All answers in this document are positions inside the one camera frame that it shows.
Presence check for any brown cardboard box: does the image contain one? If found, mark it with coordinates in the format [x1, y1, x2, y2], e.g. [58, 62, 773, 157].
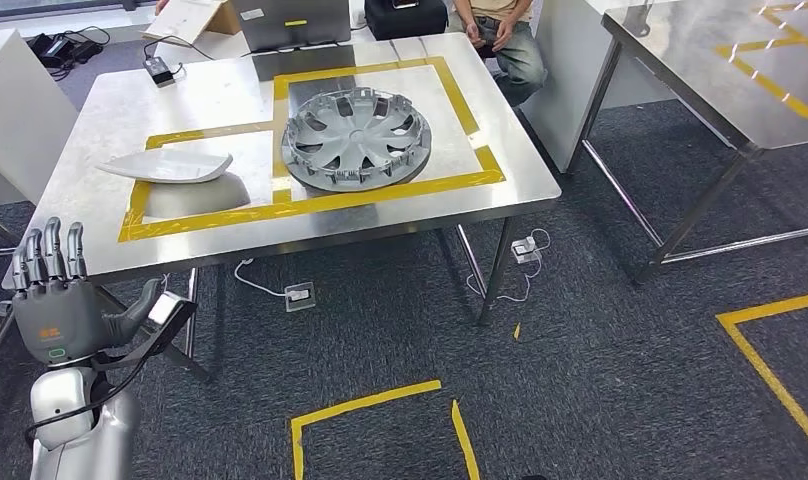
[208, 0, 243, 36]

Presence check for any steel side table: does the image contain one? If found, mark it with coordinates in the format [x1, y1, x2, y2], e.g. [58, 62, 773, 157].
[579, 0, 808, 286]

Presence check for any thin white floor cable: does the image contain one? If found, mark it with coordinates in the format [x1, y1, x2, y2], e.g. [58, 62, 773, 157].
[465, 228, 552, 305]

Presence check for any person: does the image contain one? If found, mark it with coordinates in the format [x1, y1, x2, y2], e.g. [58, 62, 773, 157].
[453, 0, 549, 107]

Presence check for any yellow floor tape outline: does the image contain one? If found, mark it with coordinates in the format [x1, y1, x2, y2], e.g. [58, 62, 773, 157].
[716, 290, 808, 462]

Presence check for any black cable pile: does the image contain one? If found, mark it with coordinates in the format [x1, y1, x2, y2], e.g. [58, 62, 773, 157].
[26, 26, 112, 81]

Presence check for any grey wheel hubcap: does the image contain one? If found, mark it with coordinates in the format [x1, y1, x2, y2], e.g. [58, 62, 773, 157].
[281, 86, 434, 194]

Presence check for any white plastic part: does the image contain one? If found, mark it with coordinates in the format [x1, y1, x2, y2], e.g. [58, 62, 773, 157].
[95, 146, 234, 185]

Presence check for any grey laptop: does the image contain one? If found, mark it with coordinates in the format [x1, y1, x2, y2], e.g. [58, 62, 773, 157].
[230, 0, 352, 54]

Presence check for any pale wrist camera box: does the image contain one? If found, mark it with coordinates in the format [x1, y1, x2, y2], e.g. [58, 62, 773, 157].
[145, 290, 200, 356]

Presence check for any black adapter cable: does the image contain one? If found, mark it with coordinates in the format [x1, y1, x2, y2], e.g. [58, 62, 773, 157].
[142, 34, 216, 64]

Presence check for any person's left hand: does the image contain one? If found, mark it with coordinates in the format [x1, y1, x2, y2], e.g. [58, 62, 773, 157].
[490, 18, 517, 53]

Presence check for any grey floor socket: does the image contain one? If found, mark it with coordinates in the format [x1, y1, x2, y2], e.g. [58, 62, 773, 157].
[284, 282, 317, 313]

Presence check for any yellow tape on workbench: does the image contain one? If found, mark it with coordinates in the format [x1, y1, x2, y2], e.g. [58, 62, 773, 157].
[117, 56, 507, 244]

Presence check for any white partition panel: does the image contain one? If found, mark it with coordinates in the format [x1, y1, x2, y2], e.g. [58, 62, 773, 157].
[519, 0, 677, 175]

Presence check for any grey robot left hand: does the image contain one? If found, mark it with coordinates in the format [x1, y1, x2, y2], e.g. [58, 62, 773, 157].
[9, 216, 165, 367]

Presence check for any yellow floor tape corner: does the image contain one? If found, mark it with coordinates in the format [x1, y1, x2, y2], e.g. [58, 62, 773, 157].
[290, 379, 443, 480]

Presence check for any yellow floor tape strip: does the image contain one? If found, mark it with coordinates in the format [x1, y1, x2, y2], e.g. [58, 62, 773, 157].
[450, 399, 481, 480]

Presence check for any black power adapter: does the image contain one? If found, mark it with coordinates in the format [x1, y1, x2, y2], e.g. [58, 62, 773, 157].
[142, 56, 177, 89]

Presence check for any white socket cable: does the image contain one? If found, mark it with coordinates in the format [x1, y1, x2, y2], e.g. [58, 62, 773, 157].
[233, 258, 289, 298]

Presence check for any pale flat board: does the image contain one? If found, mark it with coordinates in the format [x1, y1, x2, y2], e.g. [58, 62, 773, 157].
[142, 0, 226, 46]

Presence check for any black carrying case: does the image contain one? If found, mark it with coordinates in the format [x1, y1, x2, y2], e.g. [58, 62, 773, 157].
[364, 0, 450, 42]

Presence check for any yellow tape on side table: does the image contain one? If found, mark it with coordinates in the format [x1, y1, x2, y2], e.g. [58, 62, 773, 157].
[713, 0, 808, 122]

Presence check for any steel workbench table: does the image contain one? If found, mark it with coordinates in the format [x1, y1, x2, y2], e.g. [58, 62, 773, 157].
[0, 31, 563, 384]

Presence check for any white power adapter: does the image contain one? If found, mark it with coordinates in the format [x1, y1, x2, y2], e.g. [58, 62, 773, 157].
[511, 236, 543, 265]

